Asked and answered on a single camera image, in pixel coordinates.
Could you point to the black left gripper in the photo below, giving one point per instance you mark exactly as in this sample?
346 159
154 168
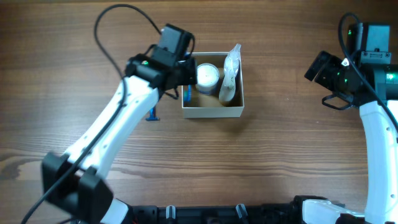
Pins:
191 75

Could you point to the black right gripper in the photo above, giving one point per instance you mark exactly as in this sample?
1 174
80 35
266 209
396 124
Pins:
329 62

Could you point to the blue white toothbrush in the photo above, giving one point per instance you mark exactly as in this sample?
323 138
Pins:
187 94

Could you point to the white cotton swab tub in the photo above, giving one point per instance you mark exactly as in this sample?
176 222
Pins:
207 78

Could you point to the white amber tube bottle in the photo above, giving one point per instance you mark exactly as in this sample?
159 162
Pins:
228 86

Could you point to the blue disposable razor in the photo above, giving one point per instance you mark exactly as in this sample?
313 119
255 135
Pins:
152 115

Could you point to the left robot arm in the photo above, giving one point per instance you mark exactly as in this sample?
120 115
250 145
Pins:
75 181

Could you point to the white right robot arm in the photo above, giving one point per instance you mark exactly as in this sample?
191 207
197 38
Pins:
367 80

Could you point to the white cardboard box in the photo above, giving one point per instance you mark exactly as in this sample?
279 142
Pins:
209 106

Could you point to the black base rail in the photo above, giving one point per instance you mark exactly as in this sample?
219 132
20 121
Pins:
285 213

